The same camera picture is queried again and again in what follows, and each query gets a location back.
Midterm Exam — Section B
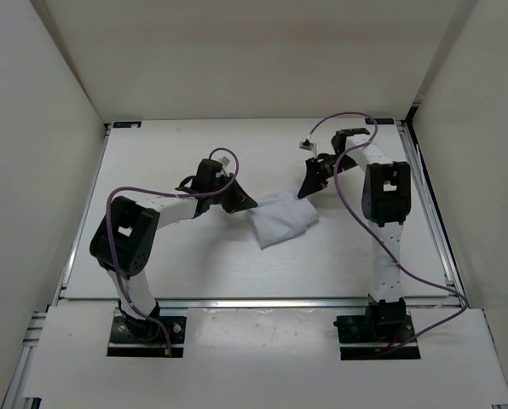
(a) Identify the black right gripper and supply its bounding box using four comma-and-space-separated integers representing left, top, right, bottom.
297, 155, 358, 199

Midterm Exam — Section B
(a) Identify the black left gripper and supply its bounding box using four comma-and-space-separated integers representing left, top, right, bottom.
207, 172, 257, 214

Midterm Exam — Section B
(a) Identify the white fabric skirt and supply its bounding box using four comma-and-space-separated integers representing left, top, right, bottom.
248, 188, 319, 250

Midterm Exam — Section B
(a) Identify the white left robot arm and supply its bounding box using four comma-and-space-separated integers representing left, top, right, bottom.
89, 158, 257, 341

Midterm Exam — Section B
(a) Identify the blue right corner label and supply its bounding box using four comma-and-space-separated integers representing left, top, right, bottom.
365, 118, 395, 125

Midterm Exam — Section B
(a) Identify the blue corner label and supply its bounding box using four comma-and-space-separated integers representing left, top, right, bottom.
112, 121, 142, 129
365, 118, 395, 125

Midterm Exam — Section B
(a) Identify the blue left corner label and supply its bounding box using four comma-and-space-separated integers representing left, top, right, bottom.
112, 121, 142, 129

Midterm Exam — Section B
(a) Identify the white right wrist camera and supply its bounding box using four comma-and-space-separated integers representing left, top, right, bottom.
299, 138, 317, 157

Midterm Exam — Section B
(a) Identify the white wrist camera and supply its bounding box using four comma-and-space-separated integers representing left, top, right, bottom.
299, 138, 317, 157
218, 157, 231, 168

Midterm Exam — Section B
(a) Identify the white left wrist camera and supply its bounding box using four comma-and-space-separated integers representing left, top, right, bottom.
218, 157, 231, 168

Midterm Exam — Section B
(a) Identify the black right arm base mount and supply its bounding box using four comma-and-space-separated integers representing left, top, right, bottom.
333, 298, 421, 361

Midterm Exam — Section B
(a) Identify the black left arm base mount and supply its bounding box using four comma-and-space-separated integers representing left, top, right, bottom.
107, 310, 187, 359

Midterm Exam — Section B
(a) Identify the aluminium left front frame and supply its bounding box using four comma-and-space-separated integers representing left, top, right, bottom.
0, 310, 53, 409

